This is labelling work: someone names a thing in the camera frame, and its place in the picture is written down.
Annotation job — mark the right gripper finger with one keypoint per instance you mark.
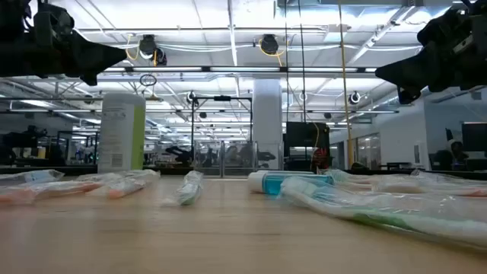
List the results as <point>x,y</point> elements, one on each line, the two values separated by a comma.
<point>409,95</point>
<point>407,72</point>

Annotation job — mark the small blue mouthwash bottle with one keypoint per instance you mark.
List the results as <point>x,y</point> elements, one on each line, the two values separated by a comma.
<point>281,183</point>

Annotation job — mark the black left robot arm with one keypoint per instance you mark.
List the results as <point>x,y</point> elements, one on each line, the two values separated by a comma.
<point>11,19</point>

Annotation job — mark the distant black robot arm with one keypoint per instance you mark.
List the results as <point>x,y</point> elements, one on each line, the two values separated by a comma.
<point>182,154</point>

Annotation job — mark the white green wipes canister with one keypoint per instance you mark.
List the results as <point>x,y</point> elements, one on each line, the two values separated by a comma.
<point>121,133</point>

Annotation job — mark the person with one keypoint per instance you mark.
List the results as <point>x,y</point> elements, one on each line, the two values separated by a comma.
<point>452,152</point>

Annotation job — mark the long ceiling light strip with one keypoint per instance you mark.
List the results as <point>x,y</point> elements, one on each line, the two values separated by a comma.
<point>171,69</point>

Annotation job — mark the black monitor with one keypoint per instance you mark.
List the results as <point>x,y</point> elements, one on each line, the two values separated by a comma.
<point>475,137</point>

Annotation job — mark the distant black equipment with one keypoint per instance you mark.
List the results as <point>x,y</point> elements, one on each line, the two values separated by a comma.
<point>26,139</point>

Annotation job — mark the small yellow container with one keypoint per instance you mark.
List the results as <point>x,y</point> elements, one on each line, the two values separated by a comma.
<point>41,152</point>

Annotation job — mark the black cabinet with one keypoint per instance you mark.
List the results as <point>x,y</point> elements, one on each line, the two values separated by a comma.
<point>308,133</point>

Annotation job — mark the clear acrylic organizer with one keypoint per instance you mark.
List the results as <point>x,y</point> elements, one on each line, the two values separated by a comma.
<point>224,161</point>

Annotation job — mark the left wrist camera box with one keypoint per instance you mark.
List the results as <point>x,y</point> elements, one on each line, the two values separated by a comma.
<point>53,24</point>

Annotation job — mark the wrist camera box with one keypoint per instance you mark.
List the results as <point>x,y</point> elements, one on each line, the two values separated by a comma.
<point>53,24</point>
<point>475,26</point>

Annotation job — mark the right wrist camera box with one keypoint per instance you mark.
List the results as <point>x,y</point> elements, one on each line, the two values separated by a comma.
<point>475,26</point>

